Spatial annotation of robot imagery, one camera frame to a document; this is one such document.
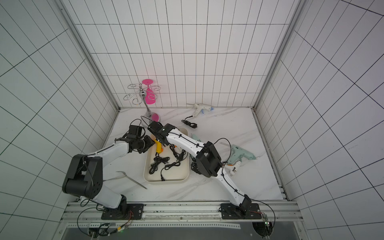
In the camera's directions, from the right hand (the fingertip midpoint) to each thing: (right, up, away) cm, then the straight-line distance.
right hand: (172, 132), depth 92 cm
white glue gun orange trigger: (+37, -21, -7) cm, 43 cm away
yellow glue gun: (-8, -10, 0) cm, 13 cm away
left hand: (-12, -9, +1) cm, 15 cm away
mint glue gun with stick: (+42, -13, 0) cm, 44 cm away
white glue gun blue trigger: (+19, +18, +25) cm, 37 cm away
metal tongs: (-27, -25, -7) cm, 37 cm away
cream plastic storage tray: (+1, -19, -5) cm, 20 cm away
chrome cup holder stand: (-21, +9, +15) cm, 27 cm away
